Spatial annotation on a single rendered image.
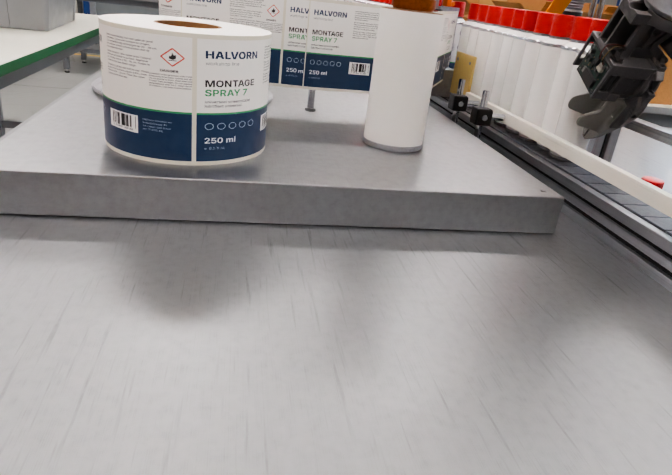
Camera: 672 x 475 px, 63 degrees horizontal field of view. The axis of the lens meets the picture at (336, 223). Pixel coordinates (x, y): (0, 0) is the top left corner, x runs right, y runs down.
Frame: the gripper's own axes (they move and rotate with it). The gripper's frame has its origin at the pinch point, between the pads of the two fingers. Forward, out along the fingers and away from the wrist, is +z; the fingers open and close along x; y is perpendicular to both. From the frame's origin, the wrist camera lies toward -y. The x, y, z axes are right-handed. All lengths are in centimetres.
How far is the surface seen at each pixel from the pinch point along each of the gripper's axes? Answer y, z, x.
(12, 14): 136, 91, -142
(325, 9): 37.8, 1.7, -26.4
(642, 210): 3.2, -4.2, 18.0
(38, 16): 127, 91, -142
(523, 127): 4.7, 8.2, -8.8
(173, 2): 62, 4, -28
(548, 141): 4.7, 4.2, -1.6
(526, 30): 1.9, 1.5, -26.3
